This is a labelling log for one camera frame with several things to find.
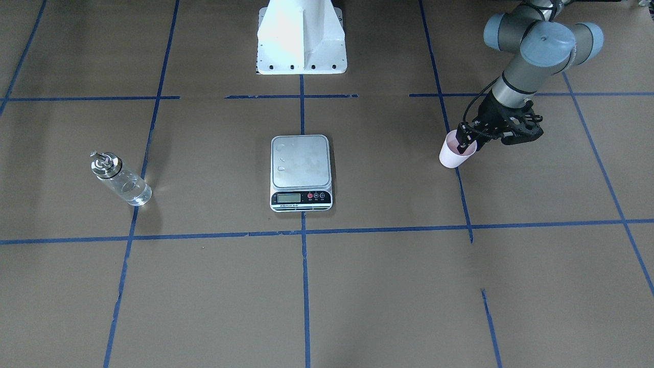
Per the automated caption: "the pink paper cup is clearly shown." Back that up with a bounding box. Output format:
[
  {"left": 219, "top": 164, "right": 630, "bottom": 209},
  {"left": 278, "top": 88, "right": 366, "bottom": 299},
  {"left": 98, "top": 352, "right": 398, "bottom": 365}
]
[{"left": 439, "top": 130, "right": 477, "bottom": 169}]

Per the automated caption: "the blue tape centre line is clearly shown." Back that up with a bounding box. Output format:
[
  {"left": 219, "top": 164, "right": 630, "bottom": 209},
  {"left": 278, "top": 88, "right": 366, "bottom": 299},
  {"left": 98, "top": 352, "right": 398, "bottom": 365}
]
[{"left": 299, "top": 75, "right": 311, "bottom": 367}]

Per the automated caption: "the blue tape line lengthwise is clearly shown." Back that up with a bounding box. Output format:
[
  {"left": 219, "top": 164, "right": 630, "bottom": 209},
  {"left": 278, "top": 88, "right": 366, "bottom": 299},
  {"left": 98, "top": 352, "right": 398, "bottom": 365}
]
[{"left": 103, "top": 0, "right": 180, "bottom": 368}]

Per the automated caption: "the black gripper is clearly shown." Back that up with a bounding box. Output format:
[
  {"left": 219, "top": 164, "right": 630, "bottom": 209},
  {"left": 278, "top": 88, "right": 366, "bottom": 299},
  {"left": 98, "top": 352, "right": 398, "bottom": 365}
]
[{"left": 456, "top": 93, "right": 544, "bottom": 155}]

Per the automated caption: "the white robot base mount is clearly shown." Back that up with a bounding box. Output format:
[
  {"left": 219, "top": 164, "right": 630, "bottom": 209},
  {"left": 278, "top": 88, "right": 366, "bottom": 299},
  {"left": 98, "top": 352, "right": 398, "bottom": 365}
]
[{"left": 255, "top": 1, "right": 348, "bottom": 75}]

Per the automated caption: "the digital kitchen scale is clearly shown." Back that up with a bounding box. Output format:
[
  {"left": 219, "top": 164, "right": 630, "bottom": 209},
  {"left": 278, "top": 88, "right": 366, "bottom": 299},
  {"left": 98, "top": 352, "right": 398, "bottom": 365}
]
[{"left": 269, "top": 134, "right": 334, "bottom": 213}]

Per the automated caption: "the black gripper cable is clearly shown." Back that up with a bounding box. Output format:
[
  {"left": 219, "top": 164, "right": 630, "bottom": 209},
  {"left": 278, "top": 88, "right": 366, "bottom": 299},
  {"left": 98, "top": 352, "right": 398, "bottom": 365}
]
[{"left": 462, "top": 77, "right": 499, "bottom": 126}]

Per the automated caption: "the blue tape line crosswise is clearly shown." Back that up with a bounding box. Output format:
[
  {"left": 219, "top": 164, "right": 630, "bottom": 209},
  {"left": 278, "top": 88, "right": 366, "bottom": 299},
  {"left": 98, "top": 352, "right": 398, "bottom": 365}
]
[{"left": 1, "top": 218, "right": 653, "bottom": 245}]

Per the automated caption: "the glass sauce dispenser bottle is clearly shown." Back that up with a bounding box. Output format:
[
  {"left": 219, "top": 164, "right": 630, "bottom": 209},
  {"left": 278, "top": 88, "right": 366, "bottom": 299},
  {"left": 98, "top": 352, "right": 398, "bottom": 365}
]
[{"left": 90, "top": 151, "right": 153, "bottom": 206}]

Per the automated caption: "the blue tape far crosswise line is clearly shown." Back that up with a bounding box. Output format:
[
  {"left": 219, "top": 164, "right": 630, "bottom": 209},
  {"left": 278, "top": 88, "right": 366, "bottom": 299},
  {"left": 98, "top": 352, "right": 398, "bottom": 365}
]
[{"left": 7, "top": 91, "right": 653, "bottom": 102}]

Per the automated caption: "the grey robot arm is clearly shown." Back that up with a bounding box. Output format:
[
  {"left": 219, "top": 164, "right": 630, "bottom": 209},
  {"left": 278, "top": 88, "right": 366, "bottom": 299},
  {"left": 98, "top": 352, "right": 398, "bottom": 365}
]
[{"left": 455, "top": 1, "right": 604, "bottom": 155}]

